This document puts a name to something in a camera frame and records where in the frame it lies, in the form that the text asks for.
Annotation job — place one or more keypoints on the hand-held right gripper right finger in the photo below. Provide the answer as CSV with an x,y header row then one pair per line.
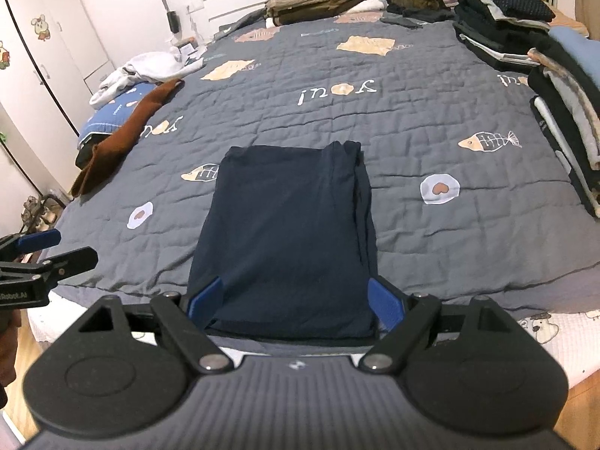
x,y
384,302

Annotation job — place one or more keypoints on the white wall socket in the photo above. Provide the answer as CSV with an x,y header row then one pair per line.
x,y
196,7

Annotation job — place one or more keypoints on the navy t-shirt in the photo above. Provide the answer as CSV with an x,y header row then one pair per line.
x,y
281,225

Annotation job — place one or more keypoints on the folded khaki clothes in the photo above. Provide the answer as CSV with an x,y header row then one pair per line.
x,y
318,2

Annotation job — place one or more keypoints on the stack of grey blue clothes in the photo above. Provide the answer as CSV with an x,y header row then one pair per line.
x,y
572,103

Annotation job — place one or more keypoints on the bunny sticker with red flower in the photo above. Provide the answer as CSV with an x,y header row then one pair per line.
x,y
4,56

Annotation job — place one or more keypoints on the brown knit sweater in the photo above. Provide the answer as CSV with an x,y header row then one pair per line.
x,y
122,140

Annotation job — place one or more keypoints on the dark grey garment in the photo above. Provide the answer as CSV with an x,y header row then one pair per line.
x,y
422,18

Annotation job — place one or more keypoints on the white bear-print bed sheet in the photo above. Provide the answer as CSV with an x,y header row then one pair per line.
x,y
553,337

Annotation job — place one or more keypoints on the black wall-hung device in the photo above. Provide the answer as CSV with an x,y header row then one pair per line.
x,y
173,21

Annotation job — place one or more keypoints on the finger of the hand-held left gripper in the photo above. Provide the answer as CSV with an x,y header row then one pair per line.
x,y
70,260
37,240

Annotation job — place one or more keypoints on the grey quilted bedspread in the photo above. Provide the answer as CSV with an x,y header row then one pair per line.
x,y
422,117

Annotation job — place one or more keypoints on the white wardrobe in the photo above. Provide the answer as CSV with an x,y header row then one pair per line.
x,y
56,56

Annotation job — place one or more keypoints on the blue pillow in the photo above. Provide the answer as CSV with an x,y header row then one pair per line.
x,y
108,117

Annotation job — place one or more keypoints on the light grey hoodie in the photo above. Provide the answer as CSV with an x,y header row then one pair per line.
x,y
150,68

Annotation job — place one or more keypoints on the black garment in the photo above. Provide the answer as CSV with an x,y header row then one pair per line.
x,y
86,157

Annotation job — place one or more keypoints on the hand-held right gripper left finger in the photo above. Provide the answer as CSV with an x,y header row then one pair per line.
x,y
206,300

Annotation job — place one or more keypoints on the stack of dark folded clothes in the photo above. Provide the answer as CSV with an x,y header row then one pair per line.
x,y
501,14

